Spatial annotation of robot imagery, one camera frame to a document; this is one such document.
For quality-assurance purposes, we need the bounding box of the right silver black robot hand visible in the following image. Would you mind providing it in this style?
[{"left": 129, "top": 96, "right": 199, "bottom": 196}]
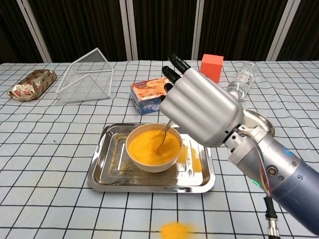
[{"left": 159, "top": 53, "right": 244, "bottom": 147}]

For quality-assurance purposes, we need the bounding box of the metal spoon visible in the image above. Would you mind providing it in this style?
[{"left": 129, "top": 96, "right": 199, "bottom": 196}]
[{"left": 156, "top": 119, "right": 175, "bottom": 155}]

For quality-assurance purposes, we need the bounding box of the beige bowl of yellow powder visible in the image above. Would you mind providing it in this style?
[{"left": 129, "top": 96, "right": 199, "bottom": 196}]
[{"left": 125, "top": 123, "right": 184, "bottom": 174}]

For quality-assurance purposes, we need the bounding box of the rectangular steel tray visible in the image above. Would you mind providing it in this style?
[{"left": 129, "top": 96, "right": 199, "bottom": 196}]
[{"left": 87, "top": 123, "right": 216, "bottom": 194}]

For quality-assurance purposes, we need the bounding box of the white grid-patterned tablecloth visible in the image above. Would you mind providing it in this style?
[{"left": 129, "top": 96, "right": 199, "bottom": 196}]
[{"left": 0, "top": 59, "right": 319, "bottom": 239}]

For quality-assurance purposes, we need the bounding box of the orange cube block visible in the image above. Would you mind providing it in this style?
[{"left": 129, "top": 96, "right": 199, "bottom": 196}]
[{"left": 200, "top": 53, "right": 224, "bottom": 84}]

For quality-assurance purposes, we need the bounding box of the clear plastic water bottle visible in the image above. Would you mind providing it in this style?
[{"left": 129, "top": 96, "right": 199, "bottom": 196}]
[{"left": 226, "top": 61, "right": 259, "bottom": 100}]

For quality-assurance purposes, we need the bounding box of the round steel plate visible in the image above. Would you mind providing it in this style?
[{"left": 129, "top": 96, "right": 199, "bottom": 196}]
[{"left": 240, "top": 109, "right": 276, "bottom": 137}]

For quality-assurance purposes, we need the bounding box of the orange blue biscuit box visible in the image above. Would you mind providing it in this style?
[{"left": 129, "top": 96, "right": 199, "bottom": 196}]
[{"left": 130, "top": 76, "right": 175, "bottom": 116}]

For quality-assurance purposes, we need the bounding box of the small yellow powder heap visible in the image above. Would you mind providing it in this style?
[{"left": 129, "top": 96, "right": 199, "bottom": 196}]
[{"left": 159, "top": 221, "right": 197, "bottom": 239}]

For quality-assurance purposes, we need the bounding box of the gold red snack packet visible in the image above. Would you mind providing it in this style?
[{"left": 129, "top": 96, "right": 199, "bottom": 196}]
[{"left": 7, "top": 69, "right": 58, "bottom": 102}]

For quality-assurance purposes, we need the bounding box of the black folding screen white frame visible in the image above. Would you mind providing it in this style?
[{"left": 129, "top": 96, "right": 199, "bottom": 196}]
[{"left": 0, "top": 0, "right": 319, "bottom": 64}]

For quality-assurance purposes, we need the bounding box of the white wire mesh basket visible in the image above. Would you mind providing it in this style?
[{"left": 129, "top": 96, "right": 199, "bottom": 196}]
[{"left": 55, "top": 47, "right": 114, "bottom": 104}]

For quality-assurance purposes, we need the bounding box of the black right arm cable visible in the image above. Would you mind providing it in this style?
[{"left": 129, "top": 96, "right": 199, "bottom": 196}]
[{"left": 263, "top": 196, "right": 281, "bottom": 239}]

